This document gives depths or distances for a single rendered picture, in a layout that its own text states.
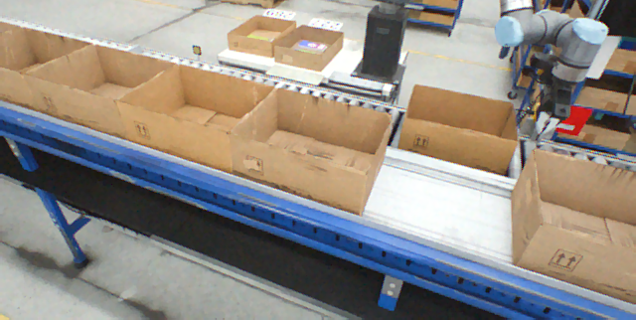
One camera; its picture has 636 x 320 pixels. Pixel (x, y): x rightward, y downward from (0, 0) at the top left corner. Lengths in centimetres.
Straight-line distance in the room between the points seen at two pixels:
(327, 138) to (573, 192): 73
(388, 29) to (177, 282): 159
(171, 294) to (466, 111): 157
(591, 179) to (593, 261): 29
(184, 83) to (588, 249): 129
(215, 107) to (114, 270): 107
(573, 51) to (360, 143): 68
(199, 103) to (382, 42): 96
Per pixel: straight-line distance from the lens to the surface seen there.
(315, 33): 239
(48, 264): 234
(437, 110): 169
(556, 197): 127
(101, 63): 173
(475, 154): 145
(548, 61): 170
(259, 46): 219
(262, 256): 126
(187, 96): 149
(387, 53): 196
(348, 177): 93
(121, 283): 211
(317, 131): 125
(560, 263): 102
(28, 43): 204
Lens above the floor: 163
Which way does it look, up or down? 36 degrees down
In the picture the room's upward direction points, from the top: 3 degrees clockwise
